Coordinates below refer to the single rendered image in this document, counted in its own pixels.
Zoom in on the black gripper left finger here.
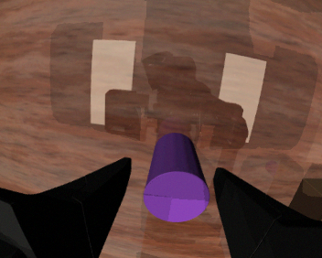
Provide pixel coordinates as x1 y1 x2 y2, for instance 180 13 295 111
0 157 132 258

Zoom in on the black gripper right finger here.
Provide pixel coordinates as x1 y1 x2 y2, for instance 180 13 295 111
212 168 322 258

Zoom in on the purple marker cap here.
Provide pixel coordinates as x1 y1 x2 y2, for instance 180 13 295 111
143 133 209 223

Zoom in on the tan square block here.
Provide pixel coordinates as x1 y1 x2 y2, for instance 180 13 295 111
288 177 322 220

